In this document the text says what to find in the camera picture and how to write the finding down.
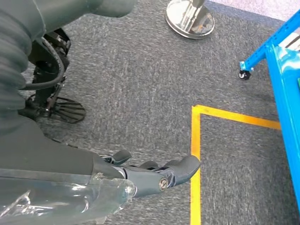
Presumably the chrome stanchion base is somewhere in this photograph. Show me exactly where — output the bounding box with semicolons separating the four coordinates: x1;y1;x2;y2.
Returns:
165;0;216;40

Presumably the blue metal shelf rack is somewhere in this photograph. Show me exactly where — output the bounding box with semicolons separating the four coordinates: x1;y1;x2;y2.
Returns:
238;9;300;213

